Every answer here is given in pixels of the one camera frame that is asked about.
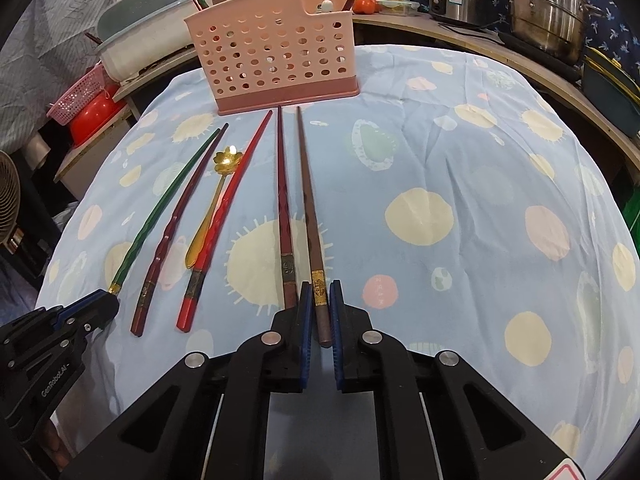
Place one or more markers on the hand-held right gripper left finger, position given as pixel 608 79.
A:
pixel 302 330

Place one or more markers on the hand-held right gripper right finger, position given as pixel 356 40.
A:
pixel 336 330

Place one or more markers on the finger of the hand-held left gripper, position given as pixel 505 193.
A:
pixel 100 310
pixel 30 322

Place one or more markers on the maroon wavy chopstick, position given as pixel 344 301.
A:
pixel 170 240

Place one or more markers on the brown chopstick gold band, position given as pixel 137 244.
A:
pixel 310 220

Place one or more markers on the dark red chopstick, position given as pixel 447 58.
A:
pixel 284 210

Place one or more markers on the gold flower spoon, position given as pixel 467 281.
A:
pixel 228 159

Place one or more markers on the pink perforated utensil holder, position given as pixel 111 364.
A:
pixel 270 60

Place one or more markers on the white ceramic soup spoon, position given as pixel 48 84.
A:
pixel 326 6

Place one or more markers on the person's left hand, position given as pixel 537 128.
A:
pixel 59 435

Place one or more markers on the grey electric fan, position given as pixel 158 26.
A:
pixel 7 200

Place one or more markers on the grey low cabinet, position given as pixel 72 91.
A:
pixel 75 170

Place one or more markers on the red plastic basin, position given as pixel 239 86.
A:
pixel 95 120

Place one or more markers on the blue printed tablecloth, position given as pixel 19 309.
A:
pixel 450 170

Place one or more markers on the pink plastic basket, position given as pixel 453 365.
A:
pixel 75 100

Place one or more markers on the grey striped cloth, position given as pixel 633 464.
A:
pixel 40 70

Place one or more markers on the brown stick in drainer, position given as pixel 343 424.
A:
pixel 93 38

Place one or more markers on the green white dish drainer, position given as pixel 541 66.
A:
pixel 135 35

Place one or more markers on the curved wooden counter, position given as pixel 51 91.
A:
pixel 450 35

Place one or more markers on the red tomato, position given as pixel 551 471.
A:
pixel 365 6

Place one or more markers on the clear food container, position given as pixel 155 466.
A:
pixel 397 6

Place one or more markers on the black induction cooker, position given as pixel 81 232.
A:
pixel 530 50

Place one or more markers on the steel steamer pot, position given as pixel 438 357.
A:
pixel 550 10

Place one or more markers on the navy printed cloth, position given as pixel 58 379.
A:
pixel 620 20

